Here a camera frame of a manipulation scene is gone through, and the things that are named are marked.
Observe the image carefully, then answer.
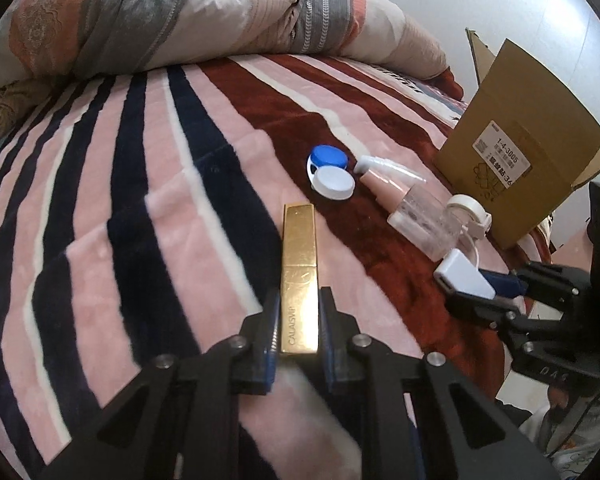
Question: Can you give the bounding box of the person's grey printed clothing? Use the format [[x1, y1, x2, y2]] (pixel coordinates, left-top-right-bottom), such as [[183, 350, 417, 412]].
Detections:
[[520, 375, 600, 480]]

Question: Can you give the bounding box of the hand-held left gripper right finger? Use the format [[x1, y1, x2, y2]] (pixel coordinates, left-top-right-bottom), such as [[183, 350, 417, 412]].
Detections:
[[319, 287, 567, 480]]

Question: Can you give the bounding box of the grey orange patchwork quilt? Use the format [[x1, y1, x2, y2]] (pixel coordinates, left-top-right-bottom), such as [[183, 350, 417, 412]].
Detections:
[[0, 0, 464, 100]]

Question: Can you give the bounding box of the white power adapter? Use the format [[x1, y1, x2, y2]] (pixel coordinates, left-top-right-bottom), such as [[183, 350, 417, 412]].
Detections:
[[433, 248, 496, 301]]

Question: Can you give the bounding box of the gold rectangular lipstick case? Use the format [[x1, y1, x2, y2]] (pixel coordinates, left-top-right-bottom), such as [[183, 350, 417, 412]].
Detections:
[[280, 202, 321, 356]]

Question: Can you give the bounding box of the white round charger cable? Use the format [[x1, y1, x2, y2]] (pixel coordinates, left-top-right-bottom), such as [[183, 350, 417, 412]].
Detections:
[[447, 193, 493, 267]]

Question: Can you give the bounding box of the brown cardboard box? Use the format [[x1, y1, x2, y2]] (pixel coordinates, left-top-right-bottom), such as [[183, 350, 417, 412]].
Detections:
[[433, 27, 600, 251]]

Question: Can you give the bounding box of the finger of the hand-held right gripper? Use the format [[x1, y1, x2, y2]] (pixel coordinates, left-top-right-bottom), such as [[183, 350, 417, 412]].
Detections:
[[447, 296, 562, 342], [479, 262, 589, 307]]

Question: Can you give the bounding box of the blue printed bed sheet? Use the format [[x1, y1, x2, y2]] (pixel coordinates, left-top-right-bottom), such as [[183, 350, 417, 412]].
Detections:
[[370, 62, 470, 122]]

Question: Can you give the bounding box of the brown crumpled cloth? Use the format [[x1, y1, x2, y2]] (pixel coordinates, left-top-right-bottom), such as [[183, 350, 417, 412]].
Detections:
[[0, 77, 57, 157]]

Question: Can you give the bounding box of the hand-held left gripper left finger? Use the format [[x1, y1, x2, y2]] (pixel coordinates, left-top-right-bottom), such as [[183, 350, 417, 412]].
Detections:
[[36, 287, 281, 480]]

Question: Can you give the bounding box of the pink striped plush blanket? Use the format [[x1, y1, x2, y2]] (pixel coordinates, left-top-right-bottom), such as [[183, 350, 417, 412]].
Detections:
[[0, 54, 533, 480]]

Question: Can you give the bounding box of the blue white contact lens case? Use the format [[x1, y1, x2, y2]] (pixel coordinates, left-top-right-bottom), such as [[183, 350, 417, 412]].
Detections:
[[306, 145, 356, 201]]

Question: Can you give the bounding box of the clear pink pump bottle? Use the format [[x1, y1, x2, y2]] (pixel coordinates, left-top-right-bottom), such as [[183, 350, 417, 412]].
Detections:
[[354, 154, 462, 262]]

